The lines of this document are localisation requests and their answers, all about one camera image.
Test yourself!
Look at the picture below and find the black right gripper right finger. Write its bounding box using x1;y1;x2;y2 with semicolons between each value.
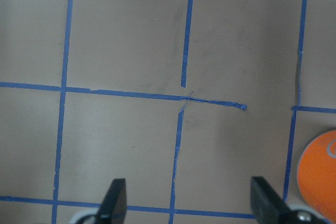
250;176;325;223

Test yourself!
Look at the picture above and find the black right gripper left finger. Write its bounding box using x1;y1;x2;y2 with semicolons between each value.
70;178;127;224

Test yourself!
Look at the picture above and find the orange can with grey lid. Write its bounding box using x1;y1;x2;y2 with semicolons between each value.
297;130;335;223

